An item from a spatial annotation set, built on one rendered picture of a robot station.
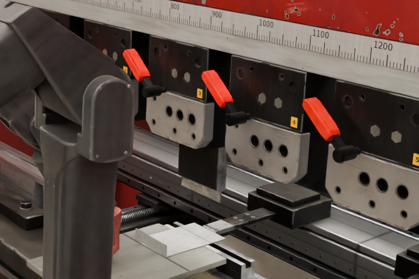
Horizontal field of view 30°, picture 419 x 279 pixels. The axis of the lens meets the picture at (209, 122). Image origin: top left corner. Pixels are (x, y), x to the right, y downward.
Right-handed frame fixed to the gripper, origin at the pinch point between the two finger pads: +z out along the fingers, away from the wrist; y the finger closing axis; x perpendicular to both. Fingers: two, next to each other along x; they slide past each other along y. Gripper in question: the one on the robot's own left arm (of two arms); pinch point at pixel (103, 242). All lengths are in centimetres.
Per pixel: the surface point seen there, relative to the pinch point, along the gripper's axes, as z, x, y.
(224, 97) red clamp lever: -16.9, -21.7, -14.3
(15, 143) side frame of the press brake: 23, -20, 83
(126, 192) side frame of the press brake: 59, -41, 83
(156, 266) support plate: 5.4, -3.3, -6.5
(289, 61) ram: -20.8, -28.1, -23.1
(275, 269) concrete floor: 177, -102, 122
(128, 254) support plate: 5.0, -2.5, -0.4
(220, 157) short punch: -2.4, -21.7, -6.7
